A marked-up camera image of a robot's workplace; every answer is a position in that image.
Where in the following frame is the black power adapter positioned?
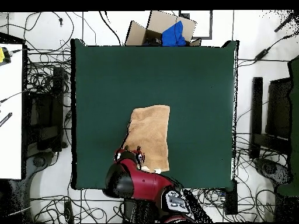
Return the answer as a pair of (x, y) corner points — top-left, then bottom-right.
(254, 48), (269, 61)

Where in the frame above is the black power strip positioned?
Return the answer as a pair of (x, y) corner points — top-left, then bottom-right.
(64, 201), (75, 223)

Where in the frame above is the black flat strip tool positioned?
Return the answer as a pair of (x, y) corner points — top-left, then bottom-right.
(0, 112), (13, 127)

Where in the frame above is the dark green fabric piece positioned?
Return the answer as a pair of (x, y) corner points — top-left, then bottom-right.
(276, 55), (299, 197)

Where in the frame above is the thick black cable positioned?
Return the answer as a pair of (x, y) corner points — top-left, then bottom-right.
(98, 10), (123, 47)

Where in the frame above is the dark square floor frame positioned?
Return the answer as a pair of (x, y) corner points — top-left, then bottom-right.
(178, 10), (213, 40)

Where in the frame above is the dark green table cloth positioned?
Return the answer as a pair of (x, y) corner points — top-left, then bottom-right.
(70, 38), (239, 190)

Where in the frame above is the blue garment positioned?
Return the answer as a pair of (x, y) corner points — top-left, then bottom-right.
(161, 20), (187, 47)

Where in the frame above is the black upright bar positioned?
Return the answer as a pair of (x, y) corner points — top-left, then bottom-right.
(249, 76), (264, 160)

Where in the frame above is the black floor box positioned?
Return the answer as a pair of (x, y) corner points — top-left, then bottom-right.
(224, 179), (238, 215)

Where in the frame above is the black tripod leg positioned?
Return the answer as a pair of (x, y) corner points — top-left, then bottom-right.
(274, 10), (299, 33)

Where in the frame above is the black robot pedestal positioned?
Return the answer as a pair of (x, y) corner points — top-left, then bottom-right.
(123, 198), (164, 223)

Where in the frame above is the tan terry towel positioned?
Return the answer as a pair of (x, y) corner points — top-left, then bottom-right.
(120, 104), (171, 174)

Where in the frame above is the open cardboard box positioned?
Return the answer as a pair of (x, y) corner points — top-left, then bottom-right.
(125, 10), (202, 47)

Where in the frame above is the thin black cable with plug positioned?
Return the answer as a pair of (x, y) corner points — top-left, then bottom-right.
(23, 11), (75, 51)

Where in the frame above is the white desk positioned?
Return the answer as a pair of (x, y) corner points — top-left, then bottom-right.
(0, 43), (23, 180)

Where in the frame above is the yellow and black device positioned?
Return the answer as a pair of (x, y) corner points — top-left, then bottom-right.
(0, 46), (12, 67)

